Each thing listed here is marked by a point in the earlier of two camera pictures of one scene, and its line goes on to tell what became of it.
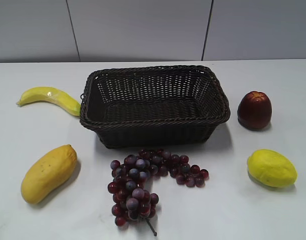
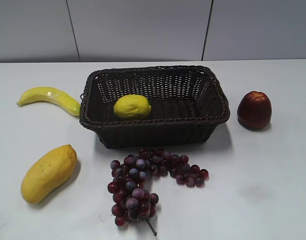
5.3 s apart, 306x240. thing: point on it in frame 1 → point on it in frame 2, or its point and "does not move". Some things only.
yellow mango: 47,172 does not move
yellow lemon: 270,168 → 132,107
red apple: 254,110 does not move
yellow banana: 54,95 does not move
